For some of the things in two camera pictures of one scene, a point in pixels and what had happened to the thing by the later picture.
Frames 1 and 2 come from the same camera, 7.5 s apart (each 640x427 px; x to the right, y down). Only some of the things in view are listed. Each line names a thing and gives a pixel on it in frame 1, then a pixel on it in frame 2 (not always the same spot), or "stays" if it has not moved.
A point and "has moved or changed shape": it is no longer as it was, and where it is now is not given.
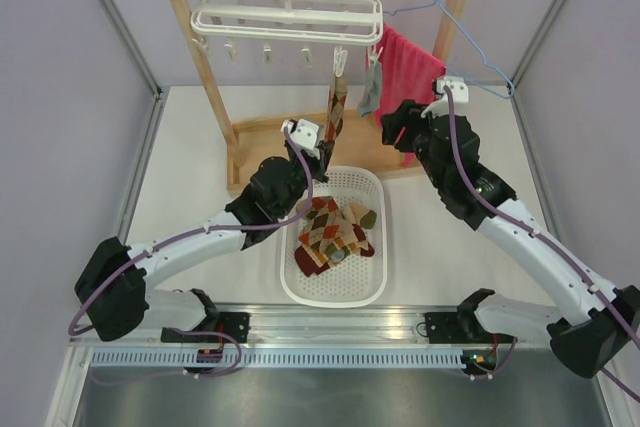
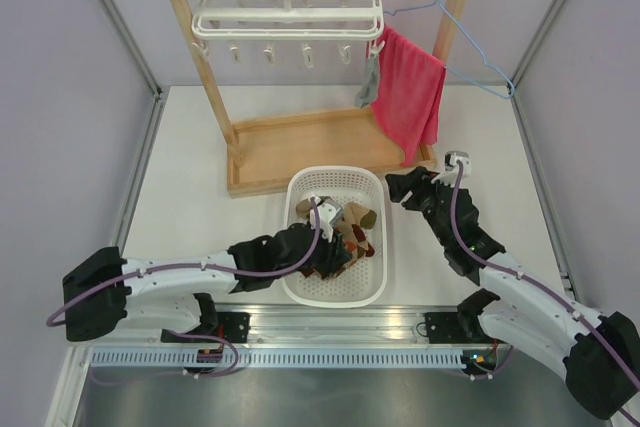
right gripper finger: (410, 109) -> (419, 177)
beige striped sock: (311, 261) has moved or changed shape
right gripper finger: (392, 127) -> (399, 185)
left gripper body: (317, 166) -> (326, 255)
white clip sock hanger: (263, 15) stays
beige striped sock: (366, 248) stays
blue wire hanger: (464, 32) stays
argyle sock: (337, 99) -> (351, 248)
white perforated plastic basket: (337, 256) stays
